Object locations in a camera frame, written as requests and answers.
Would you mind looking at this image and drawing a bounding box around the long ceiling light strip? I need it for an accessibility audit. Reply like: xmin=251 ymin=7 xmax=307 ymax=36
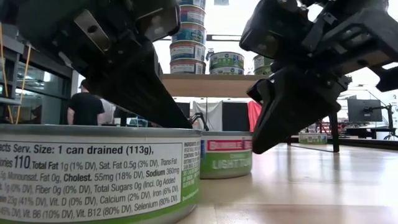
xmin=206 ymin=34 xmax=243 ymax=42

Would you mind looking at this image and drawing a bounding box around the black curved cable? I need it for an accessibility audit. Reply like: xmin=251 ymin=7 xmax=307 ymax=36
xmin=189 ymin=112 xmax=210 ymax=131

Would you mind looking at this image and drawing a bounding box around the black partition panel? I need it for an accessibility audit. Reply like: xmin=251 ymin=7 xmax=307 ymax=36
xmin=177 ymin=101 xmax=191 ymax=119
xmin=222 ymin=101 xmax=249 ymax=132

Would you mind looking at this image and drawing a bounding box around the black computer monitor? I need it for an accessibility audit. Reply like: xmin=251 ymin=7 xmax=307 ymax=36
xmin=347 ymin=98 xmax=383 ymax=123

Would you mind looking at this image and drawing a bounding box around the orange red cloth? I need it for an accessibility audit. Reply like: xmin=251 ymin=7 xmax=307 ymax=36
xmin=248 ymin=100 xmax=263 ymax=133

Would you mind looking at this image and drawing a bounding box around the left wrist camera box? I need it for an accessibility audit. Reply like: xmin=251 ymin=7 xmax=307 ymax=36
xmin=136 ymin=3 xmax=182 ymax=43

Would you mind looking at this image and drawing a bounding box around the grey metal rack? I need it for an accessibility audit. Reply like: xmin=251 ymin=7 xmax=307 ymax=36
xmin=0 ymin=23 xmax=25 ymax=125

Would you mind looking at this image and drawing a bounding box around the person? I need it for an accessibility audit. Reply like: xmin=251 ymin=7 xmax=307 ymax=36
xmin=67 ymin=79 xmax=106 ymax=126

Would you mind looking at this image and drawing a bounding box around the wooden shelf black frame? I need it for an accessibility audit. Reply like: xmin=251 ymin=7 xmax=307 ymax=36
xmin=158 ymin=73 xmax=340 ymax=154

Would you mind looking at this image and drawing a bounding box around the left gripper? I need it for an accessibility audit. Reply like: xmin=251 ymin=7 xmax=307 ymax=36
xmin=17 ymin=0 xmax=181 ymax=78

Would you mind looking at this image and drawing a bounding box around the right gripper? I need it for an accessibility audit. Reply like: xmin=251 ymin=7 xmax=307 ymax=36
xmin=247 ymin=7 xmax=398 ymax=155

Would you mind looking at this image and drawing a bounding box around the yellow cord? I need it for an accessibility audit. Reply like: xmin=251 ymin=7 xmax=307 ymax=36
xmin=15 ymin=43 xmax=32 ymax=125

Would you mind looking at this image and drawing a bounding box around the white hanging cloth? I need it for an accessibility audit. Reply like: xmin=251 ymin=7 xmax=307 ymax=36
xmin=192 ymin=100 xmax=223 ymax=131

